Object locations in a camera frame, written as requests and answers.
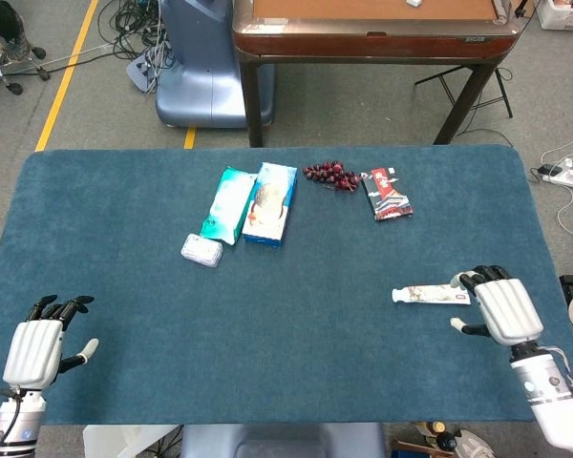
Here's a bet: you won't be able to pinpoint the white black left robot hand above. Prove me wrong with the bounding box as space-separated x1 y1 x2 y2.
2 294 99 388

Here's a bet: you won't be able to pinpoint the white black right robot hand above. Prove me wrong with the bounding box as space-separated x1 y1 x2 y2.
450 264 544 347

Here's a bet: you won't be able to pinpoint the white printed toothpaste tube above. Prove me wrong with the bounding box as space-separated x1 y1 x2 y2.
391 283 473 306

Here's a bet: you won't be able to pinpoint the blue grey own robot base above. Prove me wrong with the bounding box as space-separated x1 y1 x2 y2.
180 423 387 458

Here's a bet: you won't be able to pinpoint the white floor box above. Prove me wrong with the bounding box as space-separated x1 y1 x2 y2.
82 424 182 458

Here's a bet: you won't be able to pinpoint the white power strip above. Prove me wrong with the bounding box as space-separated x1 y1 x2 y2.
537 163 573 187

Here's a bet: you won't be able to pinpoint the dark bottles on floor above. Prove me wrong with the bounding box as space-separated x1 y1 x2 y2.
413 420 459 452

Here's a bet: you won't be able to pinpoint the dark printed card box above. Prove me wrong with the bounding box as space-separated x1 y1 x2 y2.
360 166 415 222

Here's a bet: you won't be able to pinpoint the small clear pocket tissue pack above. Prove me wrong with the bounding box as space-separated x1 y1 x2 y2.
180 232 224 268

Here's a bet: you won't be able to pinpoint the dark red grape bunch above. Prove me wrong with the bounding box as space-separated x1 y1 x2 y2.
302 160 362 193

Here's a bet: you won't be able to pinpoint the blue felt table cover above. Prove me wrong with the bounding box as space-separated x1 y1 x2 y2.
0 145 573 427

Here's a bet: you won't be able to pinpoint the green wet wipes pack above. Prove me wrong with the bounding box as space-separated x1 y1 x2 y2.
199 166 258 247

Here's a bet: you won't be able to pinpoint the white storage crate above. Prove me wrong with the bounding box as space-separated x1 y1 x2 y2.
537 0 573 31

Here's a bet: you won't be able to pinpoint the brown mahjong table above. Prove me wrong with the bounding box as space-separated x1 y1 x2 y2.
232 0 521 148

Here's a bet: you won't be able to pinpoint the black wheeled office chair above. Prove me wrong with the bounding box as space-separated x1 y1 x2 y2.
0 0 49 96

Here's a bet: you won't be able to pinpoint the white loose floor cable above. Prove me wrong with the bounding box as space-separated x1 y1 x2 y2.
539 135 573 238

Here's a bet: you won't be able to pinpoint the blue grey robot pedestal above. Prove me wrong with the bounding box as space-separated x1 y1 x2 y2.
126 0 276 130

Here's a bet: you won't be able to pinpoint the black floor cable bundle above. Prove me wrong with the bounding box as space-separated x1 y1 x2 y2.
95 0 173 92

